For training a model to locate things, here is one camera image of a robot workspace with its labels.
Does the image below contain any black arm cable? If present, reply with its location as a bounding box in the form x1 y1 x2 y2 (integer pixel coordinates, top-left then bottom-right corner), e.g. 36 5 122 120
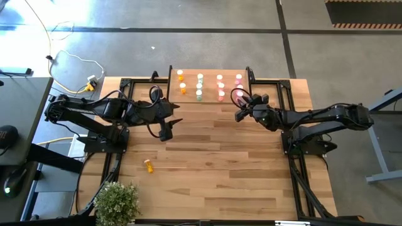
90 85 165 139
230 87 253 110

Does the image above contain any silver bracket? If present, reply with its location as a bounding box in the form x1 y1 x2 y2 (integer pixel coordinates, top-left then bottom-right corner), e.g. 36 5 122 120
274 220 311 226

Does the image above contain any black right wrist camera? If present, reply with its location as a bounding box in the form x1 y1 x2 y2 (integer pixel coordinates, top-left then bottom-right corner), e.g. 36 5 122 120
234 108 249 123

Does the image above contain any black rounded case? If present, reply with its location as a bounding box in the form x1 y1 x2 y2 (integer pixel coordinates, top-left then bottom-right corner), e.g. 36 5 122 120
0 124 19 150

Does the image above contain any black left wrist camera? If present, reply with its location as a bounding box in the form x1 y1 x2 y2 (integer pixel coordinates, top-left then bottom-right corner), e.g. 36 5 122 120
158 121 174 143

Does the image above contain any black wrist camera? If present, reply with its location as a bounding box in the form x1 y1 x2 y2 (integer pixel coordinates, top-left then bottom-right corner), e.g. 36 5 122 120
158 121 174 143
234 108 249 123

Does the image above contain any long yellow cable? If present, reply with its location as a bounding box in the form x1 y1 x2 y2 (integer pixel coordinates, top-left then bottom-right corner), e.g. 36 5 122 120
24 0 92 94

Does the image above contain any black computer mouse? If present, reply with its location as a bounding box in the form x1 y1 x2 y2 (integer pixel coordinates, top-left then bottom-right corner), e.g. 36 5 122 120
1 168 26 202

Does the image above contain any black aluminium table frame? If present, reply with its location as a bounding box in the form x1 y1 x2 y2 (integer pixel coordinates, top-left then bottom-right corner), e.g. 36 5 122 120
70 77 367 226

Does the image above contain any grey desk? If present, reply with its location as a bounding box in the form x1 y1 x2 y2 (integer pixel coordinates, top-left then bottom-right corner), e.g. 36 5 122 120
0 76 54 224

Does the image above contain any white sheet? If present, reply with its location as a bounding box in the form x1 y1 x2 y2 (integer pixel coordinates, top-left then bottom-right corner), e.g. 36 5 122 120
67 134 89 159

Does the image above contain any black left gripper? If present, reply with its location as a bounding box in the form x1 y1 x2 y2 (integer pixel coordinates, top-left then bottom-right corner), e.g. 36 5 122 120
138 99 183 129

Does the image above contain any grey-blue metal table frame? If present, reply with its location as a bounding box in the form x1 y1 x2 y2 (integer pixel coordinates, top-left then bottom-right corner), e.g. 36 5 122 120
346 87 402 185

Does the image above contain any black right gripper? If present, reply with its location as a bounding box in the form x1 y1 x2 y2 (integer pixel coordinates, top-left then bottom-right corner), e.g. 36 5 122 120
241 93 283 132

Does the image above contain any artificial green plant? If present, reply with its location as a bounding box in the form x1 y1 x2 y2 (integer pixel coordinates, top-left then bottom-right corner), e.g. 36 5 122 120
92 180 141 226

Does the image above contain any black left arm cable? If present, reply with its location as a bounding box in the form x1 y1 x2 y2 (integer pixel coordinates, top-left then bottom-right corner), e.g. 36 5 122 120
90 85 165 139

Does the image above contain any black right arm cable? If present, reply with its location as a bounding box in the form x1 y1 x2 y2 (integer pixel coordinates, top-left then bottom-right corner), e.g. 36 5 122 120
230 87 253 110

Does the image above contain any wooden shelf black metal frame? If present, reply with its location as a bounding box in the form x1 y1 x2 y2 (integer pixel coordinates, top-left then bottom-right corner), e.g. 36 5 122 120
165 64 254 117

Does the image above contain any black mat hazard-striped edge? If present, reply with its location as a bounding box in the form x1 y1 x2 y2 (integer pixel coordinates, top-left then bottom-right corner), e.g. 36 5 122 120
325 0 402 30

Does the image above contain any white cable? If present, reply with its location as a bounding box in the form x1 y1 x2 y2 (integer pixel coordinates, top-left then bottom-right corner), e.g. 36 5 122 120
52 49 106 81

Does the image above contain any black desk support beam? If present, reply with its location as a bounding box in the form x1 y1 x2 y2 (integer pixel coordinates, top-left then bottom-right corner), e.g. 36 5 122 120
26 143 84 174

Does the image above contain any short yellow cable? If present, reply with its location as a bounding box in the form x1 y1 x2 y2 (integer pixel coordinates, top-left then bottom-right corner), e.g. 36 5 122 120
36 136 75 146

